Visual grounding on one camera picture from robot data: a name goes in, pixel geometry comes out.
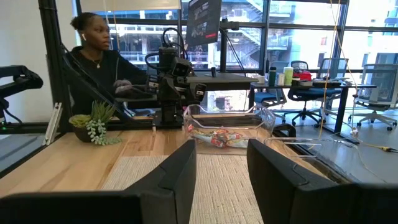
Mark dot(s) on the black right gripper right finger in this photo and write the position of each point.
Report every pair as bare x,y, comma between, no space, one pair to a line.
273,186

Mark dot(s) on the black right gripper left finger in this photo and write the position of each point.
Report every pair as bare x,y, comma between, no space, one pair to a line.
174,186

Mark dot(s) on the red and blue granola bar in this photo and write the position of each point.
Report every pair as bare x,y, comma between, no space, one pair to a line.
203,136

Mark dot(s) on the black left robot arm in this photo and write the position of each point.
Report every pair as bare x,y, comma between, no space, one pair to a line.
168,116

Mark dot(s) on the grey operator desk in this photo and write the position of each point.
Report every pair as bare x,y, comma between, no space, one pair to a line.
224,81

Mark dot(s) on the clear plastic bin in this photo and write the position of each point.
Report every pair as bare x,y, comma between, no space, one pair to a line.
192,121
298,140

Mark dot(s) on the grey woven placemat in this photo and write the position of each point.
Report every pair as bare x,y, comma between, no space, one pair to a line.
224,186

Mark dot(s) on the black monitor pole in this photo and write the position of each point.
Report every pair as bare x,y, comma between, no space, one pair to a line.
224,46

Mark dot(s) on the black operator monitor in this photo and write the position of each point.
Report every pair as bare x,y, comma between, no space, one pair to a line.
203,21

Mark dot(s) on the dark green bottle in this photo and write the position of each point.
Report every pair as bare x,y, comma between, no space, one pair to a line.
272,76

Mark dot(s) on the light green cup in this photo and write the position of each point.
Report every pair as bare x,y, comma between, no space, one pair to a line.
288,76

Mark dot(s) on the blue office chair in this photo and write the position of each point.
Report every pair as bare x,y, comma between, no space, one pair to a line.
306,93

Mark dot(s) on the person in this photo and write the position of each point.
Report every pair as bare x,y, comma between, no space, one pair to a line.
102,71

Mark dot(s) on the green succulent plant in pot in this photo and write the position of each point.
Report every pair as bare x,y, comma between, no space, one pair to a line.
96,124

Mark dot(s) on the red container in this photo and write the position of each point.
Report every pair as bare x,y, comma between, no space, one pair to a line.
302,76

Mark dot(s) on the black office desk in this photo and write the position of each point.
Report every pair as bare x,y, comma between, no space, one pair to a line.
311,85

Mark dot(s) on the grey mesh office chair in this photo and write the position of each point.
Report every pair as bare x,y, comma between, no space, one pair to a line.
379,81

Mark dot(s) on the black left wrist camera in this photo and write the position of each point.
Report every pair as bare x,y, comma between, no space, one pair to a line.
183,67

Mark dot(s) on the silver aluminium bracket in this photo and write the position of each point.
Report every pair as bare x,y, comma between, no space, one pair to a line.
53,124

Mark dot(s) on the black aluminium table frame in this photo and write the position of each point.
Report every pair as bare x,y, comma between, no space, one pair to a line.
49,62

